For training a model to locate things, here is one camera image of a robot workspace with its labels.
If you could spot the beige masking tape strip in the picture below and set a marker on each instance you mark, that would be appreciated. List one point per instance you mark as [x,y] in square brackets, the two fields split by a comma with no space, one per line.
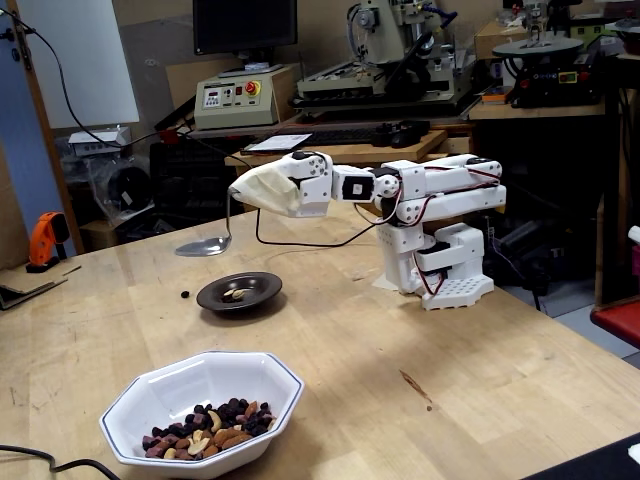
[385,284]

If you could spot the white plastic item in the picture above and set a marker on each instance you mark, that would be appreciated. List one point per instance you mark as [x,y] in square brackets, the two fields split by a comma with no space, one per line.
[635,242]

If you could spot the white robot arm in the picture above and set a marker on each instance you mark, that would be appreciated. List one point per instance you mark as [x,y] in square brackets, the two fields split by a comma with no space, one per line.
[450,200]

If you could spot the orange black hand tool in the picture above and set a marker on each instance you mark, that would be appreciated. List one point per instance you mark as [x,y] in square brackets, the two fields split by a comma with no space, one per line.
[47,235]

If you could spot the tablet with white screen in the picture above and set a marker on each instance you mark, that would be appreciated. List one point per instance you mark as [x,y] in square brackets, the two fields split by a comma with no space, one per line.
[277,142]

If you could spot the brown cardboard box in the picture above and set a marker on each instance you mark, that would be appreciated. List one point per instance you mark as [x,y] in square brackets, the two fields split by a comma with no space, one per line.
[500,40]

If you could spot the beige cnc control box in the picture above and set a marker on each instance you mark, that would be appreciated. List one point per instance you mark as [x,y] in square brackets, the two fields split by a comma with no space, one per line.
[235,100]

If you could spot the small red clamp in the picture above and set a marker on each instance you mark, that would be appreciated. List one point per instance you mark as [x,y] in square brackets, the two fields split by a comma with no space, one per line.
[169,136]

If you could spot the pale cashew nut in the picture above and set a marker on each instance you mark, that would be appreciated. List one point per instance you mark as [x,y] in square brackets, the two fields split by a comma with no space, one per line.
[240,294]

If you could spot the bent metal spoon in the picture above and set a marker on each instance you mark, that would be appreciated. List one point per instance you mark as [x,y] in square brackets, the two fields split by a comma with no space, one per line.
[205,247]

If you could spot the black computer monitor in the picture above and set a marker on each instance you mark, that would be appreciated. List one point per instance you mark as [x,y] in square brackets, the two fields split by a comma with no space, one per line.
[245,25]

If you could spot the wooden workbench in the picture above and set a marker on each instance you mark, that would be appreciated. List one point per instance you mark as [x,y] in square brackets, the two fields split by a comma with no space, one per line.
[540,111]

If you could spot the white electrical box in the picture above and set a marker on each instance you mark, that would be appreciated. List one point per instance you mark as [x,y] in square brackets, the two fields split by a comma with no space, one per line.
[100,140]

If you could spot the beige benchtop milling machine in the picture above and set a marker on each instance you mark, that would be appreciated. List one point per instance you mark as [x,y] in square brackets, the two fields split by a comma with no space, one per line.
[385,30]

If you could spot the dark brown plate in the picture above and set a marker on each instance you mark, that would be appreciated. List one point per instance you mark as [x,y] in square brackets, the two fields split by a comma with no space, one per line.
[265,287]

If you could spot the white octagonal bowl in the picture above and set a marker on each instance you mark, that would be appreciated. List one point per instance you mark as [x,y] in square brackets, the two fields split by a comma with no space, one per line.
[175,385]

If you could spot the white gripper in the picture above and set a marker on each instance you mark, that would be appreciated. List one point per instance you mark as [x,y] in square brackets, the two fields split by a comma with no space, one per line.
[311,192]

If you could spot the green box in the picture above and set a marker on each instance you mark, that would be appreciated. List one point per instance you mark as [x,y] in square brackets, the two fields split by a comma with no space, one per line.
[595,27]

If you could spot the white board panel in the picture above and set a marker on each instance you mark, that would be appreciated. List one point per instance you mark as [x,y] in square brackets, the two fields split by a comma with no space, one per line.
[85,60]

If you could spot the black equipment case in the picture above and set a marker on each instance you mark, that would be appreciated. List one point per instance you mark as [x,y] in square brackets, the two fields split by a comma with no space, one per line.
[195,180]

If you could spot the wooden drawer desk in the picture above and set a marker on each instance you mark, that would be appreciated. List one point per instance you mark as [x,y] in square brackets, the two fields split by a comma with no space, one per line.
[450,145]

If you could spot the brown cardboard sheet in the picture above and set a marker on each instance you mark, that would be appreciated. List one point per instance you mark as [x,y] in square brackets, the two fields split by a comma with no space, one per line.
[25,287]

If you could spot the black keyboard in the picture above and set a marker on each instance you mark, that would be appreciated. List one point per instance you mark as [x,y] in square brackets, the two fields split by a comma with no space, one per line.
[340,136]

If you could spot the mixed nuts and raisins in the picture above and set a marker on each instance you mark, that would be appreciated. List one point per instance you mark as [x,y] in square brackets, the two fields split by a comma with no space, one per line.
[220,435]

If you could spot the wooden post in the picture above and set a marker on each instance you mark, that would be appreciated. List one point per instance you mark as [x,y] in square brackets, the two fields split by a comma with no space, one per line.
[50,150]

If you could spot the black table mat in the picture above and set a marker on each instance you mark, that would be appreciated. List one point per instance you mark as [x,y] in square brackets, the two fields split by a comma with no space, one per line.
[590,460]

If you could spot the red padded chair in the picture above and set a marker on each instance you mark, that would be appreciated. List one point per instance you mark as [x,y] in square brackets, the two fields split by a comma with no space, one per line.
[620,320]

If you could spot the black benchtop machine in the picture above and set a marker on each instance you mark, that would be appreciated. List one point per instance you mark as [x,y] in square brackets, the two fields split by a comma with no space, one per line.
[550,75]

